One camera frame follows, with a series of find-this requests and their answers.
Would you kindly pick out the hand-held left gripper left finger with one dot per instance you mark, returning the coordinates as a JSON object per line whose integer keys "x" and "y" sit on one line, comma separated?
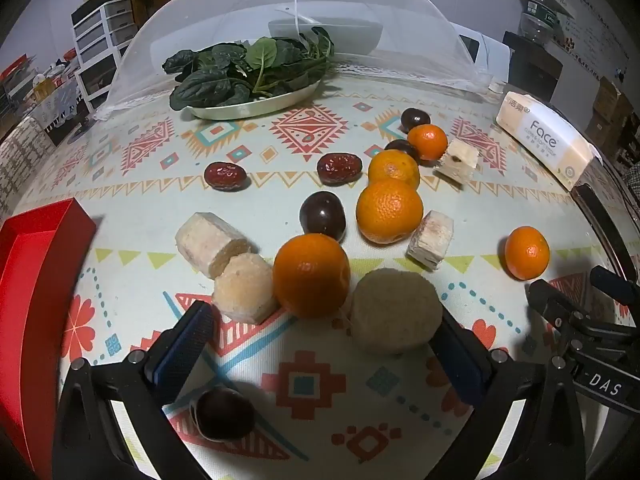
{"x": 192, "y": 340}

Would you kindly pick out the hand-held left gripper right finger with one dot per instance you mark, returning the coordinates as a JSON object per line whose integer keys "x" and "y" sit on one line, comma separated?
{"x": 462, "y": 355}

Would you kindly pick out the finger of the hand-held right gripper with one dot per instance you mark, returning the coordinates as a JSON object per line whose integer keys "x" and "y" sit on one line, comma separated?
{"x": 615, "y": 284}
{"x": 550, "y": 305}

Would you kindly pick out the beige cake chunk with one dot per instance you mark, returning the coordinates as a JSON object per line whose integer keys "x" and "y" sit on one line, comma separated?
{"x": 245, "y": 285}

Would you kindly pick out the dark plum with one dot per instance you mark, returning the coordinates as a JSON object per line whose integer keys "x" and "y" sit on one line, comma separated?
{"x": 400, "y": 147}
{"x": 322, "y": 214}
{"x": 222, "y": 414}
{"x": 415, "y": 118}

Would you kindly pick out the round beige cake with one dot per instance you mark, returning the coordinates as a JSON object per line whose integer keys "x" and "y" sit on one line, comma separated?
{"x": 395, "y": 310}

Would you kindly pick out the beige cake log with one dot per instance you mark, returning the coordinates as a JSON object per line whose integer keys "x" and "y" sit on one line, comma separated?
{"x": 205, "y": 240}

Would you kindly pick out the large orange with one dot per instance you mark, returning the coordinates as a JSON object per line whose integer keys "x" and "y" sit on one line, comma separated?
{"x": 311, "y": 275}

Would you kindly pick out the red box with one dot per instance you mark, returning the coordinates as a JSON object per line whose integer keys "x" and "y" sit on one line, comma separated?
{"x": 30, "y": 280}

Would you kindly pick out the red date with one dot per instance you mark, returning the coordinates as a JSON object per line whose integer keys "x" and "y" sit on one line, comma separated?
{"x": 339, "y": 167}
{"x": 225, "y": 176}

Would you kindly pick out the small orange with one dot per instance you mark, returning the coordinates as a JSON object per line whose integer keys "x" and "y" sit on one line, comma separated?
{"x": 427, "y": 141}
{"x": 526, "y": 252}

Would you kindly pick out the tissue pack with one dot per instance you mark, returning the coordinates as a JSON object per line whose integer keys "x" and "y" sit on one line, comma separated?
{"x": 540, "y": 130}

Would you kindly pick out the cardboard boxes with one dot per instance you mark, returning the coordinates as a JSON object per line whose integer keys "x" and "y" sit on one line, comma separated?
{"x": 610, "y": 105}

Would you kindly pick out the black box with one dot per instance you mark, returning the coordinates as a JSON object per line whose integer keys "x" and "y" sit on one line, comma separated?
{"x": 532, "y": 70}

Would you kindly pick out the pale green plate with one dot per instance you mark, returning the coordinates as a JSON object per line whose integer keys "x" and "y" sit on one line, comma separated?
{"x": 260, "y": 107}

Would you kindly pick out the patterned fabric chair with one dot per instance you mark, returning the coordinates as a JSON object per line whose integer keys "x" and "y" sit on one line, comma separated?
{"x": 25, "y": 155}

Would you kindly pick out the plate of green spinach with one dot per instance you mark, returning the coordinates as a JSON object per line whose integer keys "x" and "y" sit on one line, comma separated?
{"x": 215, "y": 85}

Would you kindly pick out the clear water bottle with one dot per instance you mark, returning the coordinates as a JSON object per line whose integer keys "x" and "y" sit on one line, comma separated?
{"x": 540, "y": 20}

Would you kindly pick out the whiteboard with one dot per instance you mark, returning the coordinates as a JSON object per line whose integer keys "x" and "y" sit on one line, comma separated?
{"x": 590, "y": 10}

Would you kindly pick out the white mesh food cover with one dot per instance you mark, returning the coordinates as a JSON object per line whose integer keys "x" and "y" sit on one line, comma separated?
{"x": 200, "y": 25}

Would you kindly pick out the white plastic drawer unit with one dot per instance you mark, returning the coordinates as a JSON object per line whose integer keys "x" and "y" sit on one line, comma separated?
{"x": 100, "y": 30}

